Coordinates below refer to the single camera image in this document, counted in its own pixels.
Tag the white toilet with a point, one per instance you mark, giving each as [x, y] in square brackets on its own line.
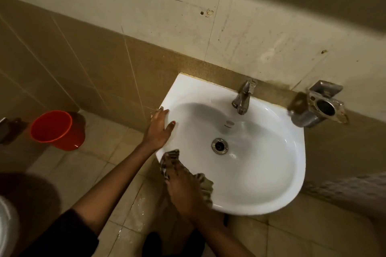
[7, 229]

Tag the person's right forearm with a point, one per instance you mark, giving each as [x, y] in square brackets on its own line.
[220, 235]

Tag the white wash basin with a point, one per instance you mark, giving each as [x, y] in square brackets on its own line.
[265, 160]

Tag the person's right hand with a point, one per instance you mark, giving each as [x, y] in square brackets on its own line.
[184, 190]

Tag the rusty metal tumbler holder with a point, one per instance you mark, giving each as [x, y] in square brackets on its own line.
[313, 103]

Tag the checkered cleaning cloth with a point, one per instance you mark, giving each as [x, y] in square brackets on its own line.
[206, 183]

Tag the metal sink drain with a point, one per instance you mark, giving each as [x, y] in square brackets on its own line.
[219, 146]

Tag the person's left forearm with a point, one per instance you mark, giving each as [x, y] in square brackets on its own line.
[111, 187]

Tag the person's left hand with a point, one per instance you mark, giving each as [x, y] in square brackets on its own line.
[156, 133]

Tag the person's black top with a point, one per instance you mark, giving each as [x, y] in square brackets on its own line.
[60, 235]

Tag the red plastic bucket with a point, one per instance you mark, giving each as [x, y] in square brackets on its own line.
[67, 137]

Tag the chrome faucet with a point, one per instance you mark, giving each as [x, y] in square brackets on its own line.
[243, 100]

